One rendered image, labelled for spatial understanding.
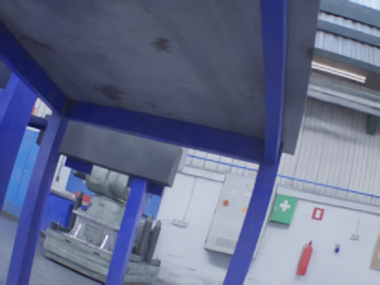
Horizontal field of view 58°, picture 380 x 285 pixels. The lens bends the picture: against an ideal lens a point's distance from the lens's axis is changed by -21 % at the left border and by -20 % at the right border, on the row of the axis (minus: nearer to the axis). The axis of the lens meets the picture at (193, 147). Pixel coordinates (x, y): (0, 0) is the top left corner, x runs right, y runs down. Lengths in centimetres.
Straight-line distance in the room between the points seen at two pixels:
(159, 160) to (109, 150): 20
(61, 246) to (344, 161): 473
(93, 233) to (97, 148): 225
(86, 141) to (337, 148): 552
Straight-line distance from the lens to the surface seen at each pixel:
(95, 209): 379
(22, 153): 740
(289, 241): 621
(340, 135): 677
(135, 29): 72
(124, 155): 148
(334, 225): 633
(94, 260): 352
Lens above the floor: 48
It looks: 16 degrees up
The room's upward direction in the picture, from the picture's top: 17 degrees clockwise
